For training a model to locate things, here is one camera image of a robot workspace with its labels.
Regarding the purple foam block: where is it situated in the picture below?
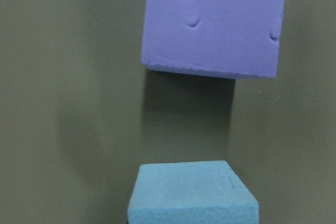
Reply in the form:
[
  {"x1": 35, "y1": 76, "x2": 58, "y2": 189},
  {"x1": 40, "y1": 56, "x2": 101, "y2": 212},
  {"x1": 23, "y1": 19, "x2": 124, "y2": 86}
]
[{"x1": 141, "y1": 0, "x2": 285, "y2": 79}]

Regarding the light blue foam block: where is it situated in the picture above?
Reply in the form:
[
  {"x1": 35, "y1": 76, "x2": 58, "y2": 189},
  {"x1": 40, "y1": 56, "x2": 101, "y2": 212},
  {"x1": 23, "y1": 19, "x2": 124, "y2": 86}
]
[{"x1": 127, "y1": 161, "x2": 259, "y2": 223}]

